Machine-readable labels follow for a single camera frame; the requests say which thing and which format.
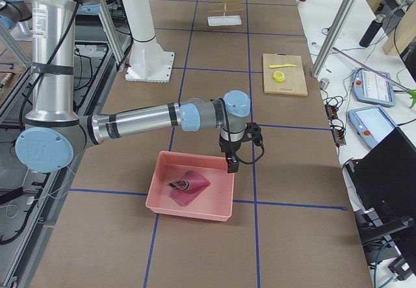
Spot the black computer monitor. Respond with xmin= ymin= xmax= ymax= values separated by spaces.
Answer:
xmin=346 ymin=127 xmax=415 ymax=251

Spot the teach pendant tablet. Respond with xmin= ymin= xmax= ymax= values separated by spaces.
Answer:
xmin=347 ymin=105 xmax=398 ymax=149
xmin=352 ymin=68 xmax=396 ymax=107

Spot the yellow plastic knife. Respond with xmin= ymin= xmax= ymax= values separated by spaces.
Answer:
xmin=268 ymin=63 xmax=298 ymax=69

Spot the black power strip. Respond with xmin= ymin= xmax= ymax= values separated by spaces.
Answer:
xmin=324 ymin=105 xmax=346 ymax=147

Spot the metal reacher grabber tool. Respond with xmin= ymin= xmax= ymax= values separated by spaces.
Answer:
xmin=332 ymin=47 xmax=416 ymax=109

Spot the bamboo cutting board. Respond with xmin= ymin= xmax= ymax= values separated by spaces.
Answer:
xmin=263 ymin=53 xmax=308 ymax=96

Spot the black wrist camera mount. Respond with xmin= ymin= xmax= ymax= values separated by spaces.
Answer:
xmin=246 ymin=122 xmax=263 ymax=147

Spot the yellow lemon slice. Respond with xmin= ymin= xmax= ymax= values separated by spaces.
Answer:
xmin=272 ymin=71 xmax=285 ymax=83

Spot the black water bottle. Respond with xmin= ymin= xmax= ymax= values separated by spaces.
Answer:
xmin=359 ymin=14 xmax=385 ymax=47

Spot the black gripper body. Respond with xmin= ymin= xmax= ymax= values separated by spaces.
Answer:
xmin=219 ymin=131 xmax=242 ymax=163

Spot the small metal cylinder weight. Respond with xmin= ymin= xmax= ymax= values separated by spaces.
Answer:
xmin=319 ymin=77 xmax=330 ymax=90

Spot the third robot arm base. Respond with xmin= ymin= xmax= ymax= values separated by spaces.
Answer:
xmin=1 ymin=0 xmax=32 ymax=42

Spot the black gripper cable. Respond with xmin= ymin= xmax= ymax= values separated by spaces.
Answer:
xmin=222 ymin=98 xmax=266 ymax=165

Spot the pink plastic bin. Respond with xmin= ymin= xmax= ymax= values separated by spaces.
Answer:
xmin=146 ymin=151 xmax=235 ymax=222

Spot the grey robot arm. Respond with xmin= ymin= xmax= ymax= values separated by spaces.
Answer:
xmin=14 ymin=0 xmax=255 ymax=173

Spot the aluminium frame post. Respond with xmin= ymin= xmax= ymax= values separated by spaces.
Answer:
xmin=311 ymin=0 xmax=356 ymax=79

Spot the white rectangular tray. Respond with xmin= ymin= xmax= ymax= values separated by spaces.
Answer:
xmin=207 ymin=15 xmax=242 ymax=27

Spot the lower teach pendant tablet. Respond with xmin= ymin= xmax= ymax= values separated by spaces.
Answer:
xmin=347 ymin=105 xmax=398 ymax=149

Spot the magenta microfiber cloth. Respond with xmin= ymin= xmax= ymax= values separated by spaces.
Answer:
xmin=168 ymin=170 xmax=211 ymax=206

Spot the upper teach pendant tablet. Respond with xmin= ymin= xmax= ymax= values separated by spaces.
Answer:
xmin=352 ymin=68 xmax=396 ymax=107

